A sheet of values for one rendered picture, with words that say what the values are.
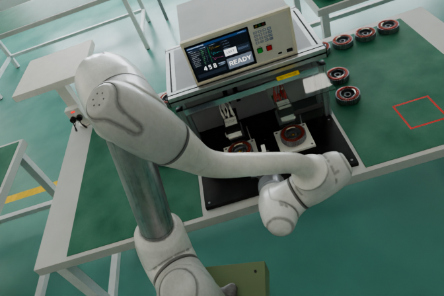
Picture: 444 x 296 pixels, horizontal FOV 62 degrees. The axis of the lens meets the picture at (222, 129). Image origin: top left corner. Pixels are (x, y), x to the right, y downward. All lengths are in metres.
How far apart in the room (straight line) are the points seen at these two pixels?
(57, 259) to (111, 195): 0.35
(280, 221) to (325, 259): 1.19
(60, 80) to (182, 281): 1.20
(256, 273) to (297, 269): 0.91
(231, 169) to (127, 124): 0.29
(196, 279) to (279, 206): 0.29
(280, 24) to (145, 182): 0.84
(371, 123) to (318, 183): 0.78
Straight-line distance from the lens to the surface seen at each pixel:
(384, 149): 1.63
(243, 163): 0.86
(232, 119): 1.63
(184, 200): 1.64
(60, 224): 1.92
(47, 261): 1.83
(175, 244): 1.13
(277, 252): 2.25
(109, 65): 0.78
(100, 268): 2.66
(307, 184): 1.01
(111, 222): 1.75
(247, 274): 1.30
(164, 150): 0.69
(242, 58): 1.52
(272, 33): 1.50
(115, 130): 0.65
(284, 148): 1.63
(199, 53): 1.48
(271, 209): 1.04
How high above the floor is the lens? 1.96
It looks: 40 degrees down
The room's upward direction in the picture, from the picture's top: 22 degrees counter-clockwise
